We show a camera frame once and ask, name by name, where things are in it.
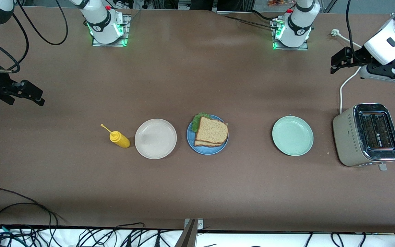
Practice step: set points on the silver table edge bracket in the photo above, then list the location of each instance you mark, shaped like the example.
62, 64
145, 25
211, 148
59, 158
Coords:
200, 223

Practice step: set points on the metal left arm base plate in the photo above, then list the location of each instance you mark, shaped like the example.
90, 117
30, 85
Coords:
290, 48

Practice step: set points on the blue plate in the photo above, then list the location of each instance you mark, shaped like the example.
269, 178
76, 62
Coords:
207, 151

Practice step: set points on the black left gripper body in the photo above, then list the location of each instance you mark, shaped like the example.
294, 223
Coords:
362, 55

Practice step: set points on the black power plug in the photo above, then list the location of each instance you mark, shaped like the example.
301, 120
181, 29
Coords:
128, 242
157, 242

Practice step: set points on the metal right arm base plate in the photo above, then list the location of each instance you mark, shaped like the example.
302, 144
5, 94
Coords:
110, 44

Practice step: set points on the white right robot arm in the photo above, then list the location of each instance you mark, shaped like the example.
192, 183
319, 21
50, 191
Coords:
98, 17

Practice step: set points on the green lettuce leaf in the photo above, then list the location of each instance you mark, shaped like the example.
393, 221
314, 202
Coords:
196, 120

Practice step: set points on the light green plate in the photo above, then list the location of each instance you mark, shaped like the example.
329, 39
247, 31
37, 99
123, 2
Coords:
292, 136

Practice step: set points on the orange snack packet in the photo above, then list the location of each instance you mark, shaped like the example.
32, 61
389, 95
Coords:
276, 2

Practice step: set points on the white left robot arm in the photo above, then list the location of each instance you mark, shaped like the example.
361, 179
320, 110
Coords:
298, 24

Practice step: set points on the grey aluminium profile post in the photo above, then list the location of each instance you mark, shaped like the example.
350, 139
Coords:
187, 238

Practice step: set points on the beige and chrome toaster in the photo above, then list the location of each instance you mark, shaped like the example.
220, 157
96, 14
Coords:
346, 137

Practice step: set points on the yellow mustard squeeze bottle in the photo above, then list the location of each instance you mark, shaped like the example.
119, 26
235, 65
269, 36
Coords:
122, 140

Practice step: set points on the beige plate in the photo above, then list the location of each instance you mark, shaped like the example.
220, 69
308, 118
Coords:
155, 139

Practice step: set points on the brown toast bread slice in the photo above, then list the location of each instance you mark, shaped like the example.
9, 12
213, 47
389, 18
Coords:
204, 144
213, 131

